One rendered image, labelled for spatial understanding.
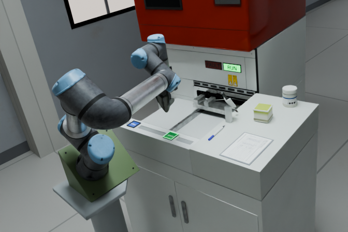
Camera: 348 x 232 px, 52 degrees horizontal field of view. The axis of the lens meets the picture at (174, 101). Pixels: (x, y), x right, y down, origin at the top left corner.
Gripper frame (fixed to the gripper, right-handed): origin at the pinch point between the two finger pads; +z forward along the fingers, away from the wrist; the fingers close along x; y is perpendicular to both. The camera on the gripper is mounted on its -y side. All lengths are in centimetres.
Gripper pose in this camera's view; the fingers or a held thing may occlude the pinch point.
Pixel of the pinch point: (164, 110)
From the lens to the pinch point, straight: 165.6
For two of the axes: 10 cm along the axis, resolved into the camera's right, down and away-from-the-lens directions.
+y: 6.3, -4.2, 6.5
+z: 1.5, 8.9, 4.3
